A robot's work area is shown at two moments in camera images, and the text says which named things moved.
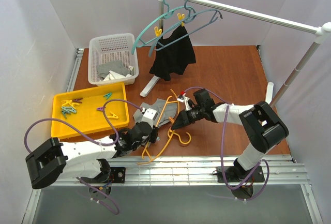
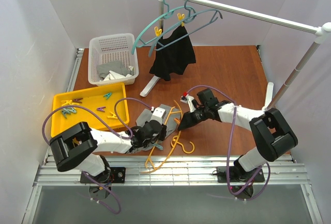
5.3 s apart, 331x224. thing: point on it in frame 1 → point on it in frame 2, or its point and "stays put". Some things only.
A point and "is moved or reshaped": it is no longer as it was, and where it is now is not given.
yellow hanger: (170, 131) is moved or reshaped
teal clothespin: (107, 94) stays put
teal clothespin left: (67, 110) stays put
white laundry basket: (113, 60) stays put
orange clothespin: (171, 120) is moved or reshaped
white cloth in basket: (113, 75) stays put
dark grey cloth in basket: (117, 66) stays put
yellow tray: (84, 109) stays put
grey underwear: (158, 105) is moved or reshaped
